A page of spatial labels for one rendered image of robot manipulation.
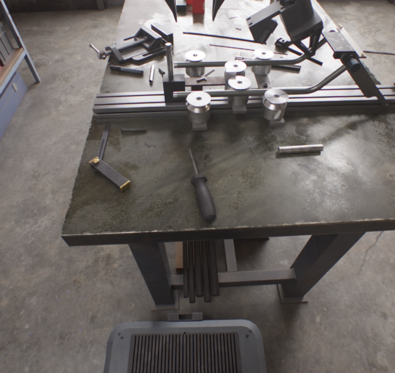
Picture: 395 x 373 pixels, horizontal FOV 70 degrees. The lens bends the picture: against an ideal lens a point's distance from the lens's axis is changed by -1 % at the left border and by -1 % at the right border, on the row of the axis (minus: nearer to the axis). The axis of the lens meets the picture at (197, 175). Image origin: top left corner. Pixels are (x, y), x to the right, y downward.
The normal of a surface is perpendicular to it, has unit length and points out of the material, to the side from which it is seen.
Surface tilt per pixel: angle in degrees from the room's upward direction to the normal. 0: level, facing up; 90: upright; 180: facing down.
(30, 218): 0
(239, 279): 0
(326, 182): 0
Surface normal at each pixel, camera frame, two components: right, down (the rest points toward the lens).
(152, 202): 0.00, -0.62
